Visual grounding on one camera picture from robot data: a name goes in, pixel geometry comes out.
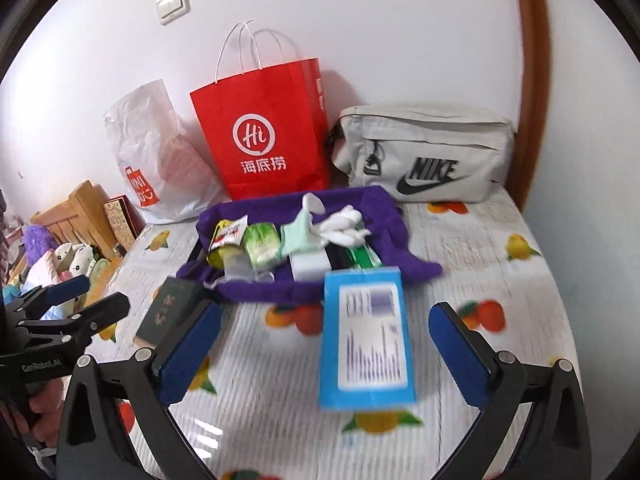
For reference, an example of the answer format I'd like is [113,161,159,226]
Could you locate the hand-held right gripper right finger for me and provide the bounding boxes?
[429,301,593,480]

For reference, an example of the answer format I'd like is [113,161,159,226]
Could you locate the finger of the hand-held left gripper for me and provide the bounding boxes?
[21,292,131,348]
[2,274,92,317]

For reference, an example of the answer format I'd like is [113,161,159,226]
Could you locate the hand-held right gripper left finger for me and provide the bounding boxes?
[55,300,223,480]

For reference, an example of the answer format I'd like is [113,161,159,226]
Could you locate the blue tissue box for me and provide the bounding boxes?
[319,266,417,412]

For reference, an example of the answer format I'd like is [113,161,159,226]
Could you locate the yellow snack packet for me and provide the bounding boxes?
[207,215,250,252]

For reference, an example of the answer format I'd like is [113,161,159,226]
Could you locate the white sponge block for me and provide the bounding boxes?
[290,250,331,283]

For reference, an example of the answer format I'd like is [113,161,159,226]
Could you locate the purple fabric storage tray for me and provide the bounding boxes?
[177,185,443,305]

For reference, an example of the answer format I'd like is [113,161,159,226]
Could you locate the person's left hand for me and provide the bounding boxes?
[27,377,66,441]

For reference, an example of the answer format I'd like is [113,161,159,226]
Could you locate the striped blanket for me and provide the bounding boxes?
[2,252,71,321]

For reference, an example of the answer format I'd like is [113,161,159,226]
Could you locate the dark green tin box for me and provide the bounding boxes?
[134,276,201,348]

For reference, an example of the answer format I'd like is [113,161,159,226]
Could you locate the purple plush toy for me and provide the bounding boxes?
[22,224,60,261]

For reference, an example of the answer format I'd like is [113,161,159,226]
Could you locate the wooden headboard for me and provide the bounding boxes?
[30,180,123,261]

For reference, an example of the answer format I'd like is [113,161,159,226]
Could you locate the fruit print tablecloth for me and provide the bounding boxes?
[95,195,583,480]

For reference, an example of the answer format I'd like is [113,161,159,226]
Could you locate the patterned book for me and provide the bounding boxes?
[104,196,146,253]

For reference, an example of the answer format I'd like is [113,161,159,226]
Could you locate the clear plastic wrapper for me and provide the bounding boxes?
[223,255,276,285]

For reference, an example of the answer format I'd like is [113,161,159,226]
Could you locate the white plastic shopping bag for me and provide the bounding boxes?
[102,80,226,225]

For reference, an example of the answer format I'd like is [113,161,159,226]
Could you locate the grey waist bag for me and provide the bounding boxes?
[327,102,517,204]

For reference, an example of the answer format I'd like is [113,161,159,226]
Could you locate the red paper bag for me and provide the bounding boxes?
[189,21,332,202]

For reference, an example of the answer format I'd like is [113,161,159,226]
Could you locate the white wall switch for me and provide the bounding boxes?
[156,0,192,26]

